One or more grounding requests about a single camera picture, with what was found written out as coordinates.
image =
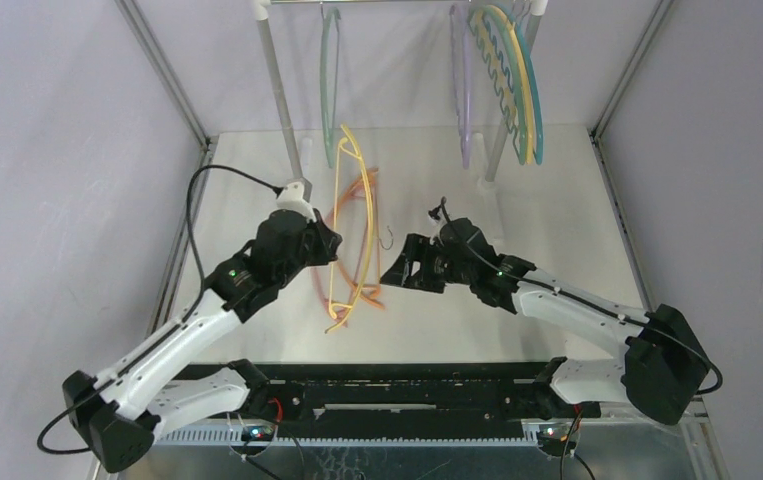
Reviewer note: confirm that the blue wavy hanger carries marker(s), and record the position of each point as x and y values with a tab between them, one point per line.
525	26

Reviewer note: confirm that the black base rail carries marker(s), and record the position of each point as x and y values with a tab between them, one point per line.
428	404

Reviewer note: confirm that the left circuit board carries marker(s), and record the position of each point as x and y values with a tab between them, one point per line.
258	433

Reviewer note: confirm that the circuit board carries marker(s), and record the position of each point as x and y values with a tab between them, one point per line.
258	433
553	434

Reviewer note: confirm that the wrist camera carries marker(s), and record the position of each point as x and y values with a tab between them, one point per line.
438	219
295	196

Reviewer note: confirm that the grey-green plain hanger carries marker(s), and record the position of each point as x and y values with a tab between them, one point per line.
328	78

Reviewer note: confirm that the yellow wavy hanger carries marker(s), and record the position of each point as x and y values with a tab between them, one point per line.
517	73

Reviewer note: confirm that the orange plain hanger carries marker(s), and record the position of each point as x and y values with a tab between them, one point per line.
368	267

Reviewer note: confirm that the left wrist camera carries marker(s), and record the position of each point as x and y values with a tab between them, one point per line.
295	196

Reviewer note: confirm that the pink plain hanger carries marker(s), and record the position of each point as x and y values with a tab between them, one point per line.
321	278

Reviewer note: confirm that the yellow plain hanger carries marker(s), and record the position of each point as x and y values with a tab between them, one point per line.
349	148

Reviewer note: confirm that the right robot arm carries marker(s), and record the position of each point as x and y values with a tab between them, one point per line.
655	361

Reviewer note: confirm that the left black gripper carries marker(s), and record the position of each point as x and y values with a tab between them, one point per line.
323	235

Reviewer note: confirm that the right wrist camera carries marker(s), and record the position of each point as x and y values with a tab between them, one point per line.
438	219

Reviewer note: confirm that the white clothes rack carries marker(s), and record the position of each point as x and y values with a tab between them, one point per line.
503	72

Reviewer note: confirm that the aluminium frame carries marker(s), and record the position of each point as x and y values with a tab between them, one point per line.
395	93

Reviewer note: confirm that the green wavy hanger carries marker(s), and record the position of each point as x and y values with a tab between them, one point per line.
510	86

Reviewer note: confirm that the right circuit board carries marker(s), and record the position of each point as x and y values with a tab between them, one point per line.
553	434

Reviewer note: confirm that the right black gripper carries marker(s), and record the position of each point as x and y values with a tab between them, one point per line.
422	263

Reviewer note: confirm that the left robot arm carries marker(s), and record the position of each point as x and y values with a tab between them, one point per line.
120	412

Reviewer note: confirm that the purple wavy hanger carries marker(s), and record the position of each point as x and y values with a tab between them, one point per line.
461	77

